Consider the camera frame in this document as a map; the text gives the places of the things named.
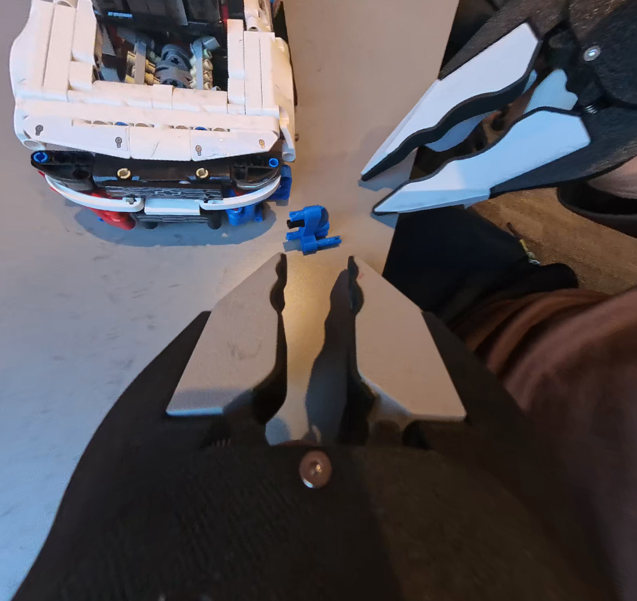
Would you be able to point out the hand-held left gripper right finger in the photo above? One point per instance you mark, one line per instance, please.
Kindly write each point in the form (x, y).
(408, 362)

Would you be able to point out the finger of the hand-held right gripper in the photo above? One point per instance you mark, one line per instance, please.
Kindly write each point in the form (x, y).
(537, 148)
(477, 68)

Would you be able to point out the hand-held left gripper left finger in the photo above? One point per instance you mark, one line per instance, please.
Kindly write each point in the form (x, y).
(234, 357)

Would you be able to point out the blue toy brick connector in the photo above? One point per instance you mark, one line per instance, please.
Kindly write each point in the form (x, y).
(311, 228)

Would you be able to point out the white brick model car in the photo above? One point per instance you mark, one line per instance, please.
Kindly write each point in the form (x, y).
(149, 128)

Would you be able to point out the grey desk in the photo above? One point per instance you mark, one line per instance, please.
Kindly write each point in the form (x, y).
(99, 312)

